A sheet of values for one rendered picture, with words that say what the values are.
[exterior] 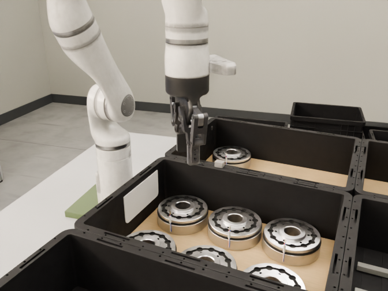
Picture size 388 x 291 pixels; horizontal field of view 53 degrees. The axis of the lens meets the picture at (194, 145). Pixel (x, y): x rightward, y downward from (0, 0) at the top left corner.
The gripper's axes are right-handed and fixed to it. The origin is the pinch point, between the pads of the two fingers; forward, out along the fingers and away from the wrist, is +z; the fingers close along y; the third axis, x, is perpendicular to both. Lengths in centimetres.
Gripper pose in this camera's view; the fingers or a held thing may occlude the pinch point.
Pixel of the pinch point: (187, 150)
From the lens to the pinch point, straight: 71.1
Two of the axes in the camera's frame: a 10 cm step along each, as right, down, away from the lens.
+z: 0.0, 9.2, 3.9
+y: 3.4, 3.6, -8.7
